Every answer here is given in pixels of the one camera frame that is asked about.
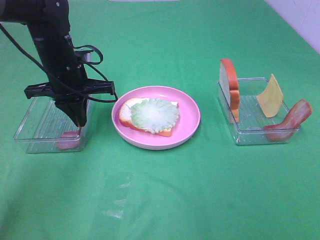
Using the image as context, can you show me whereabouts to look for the white bread slice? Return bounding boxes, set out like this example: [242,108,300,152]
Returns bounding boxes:
[118,97,175,137]

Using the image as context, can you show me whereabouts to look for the yellow cheese slice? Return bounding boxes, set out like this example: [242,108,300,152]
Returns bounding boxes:
[256,73,284,118]

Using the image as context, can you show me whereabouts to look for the pink round plate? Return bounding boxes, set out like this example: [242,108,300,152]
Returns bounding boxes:
[111,86,201,150]

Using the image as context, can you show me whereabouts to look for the upright toast bread slice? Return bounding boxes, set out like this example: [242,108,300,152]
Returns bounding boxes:
[219,58,240,123]

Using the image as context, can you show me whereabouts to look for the clear left plastic tray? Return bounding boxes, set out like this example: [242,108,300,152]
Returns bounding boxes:
[14,96,94,154]

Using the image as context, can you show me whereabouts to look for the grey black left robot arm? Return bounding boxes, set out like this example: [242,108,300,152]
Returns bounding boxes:
[0,0,116,127]

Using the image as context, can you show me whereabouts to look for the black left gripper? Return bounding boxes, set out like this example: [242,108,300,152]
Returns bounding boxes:
[23,47,116,126]

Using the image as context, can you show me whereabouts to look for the clear tape patch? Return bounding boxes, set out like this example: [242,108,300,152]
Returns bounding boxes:
[98,171,133,220]

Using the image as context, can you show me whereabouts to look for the green tablecloth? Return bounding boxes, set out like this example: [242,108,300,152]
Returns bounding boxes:
[0,0,320,240]

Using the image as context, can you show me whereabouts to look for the green lettuce leaf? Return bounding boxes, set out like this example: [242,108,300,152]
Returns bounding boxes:
[129,98,180,134]

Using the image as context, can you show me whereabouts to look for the clear plastic tray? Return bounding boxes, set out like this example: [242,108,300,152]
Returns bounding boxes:
[14,96,94,154]
[217,77,301,146]

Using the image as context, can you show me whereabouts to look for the pink bacon strip tray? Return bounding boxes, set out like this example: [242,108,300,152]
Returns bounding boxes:
[55,126,82,150]

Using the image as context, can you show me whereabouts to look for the clear right plastic tray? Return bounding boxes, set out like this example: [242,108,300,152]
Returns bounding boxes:
[217,77,301,146]

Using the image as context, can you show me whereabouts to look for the red bacon strip tray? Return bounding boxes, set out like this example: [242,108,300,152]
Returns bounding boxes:
[264,99,313,142]

